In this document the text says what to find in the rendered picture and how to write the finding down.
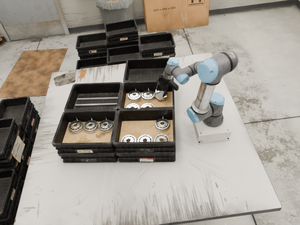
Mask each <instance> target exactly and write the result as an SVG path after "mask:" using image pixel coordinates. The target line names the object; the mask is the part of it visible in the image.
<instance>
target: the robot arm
mask: <svg viewBox="0 0 300 225"><path fill-rule="evenodd" d="M237 65H238V56H237V55H236V54H235V53H234V52H233V51H230V50H226V51H223V52H221V53H219V54H216V55H214V56H212V57H210V58H207V59H205V60H203V61H198V62H195V63H193V64H191V65H189V66H187V67H185V68H183V69H182V68H181V67H180V66H179V60H178V59H177V58H175V57H170V58H169V60H168V62H167V65H166V67H165V70H164V72H163V74H160V76H159V78H158V79H157V82H158V83H157V82H156V84H157V87H156V90H158V91H160V93H159V94H157V95H156V96H158V97H160V98H161V99H160V100H162V99H163V98H164V97H165V95H166V93H167V90H168V86H171V87H172V88H173V89H174V90H176V91H177V90H178V89H179V86H178V85H177V84H176V83H175V82H174V81H173V80H172V78H173V77H174V78H175V79H176V81H177V82H179V83H180V84H181V85H184V84H186V83H187V82H188V81H189V78H190V77H192V76H194V75H196V74H198V76H199V79H200V80H201V83H200V87H199V90H198V94H197V97H196V99H195V100H194V101H193V103H192V106H191V107H188V108H187V114H188V116H189V118H190V119H191V121H192V122H194V123H199V122H201V121H203V123H204V124H205V125H207V126H209V127H218V126H220V125H221V124H222V123H223V120H224V117H223V113H222V112H223V107H224V103H225V98H224V96H223V95H222V94H220V93H218V92H214V89H215V87H216V85H218V84H219V83H220V81H221V79H222V77H223V76H224V75H226V74H228V73H230V72H232V71H233V70H234V69H235V68H236V67H237Z"/></svg>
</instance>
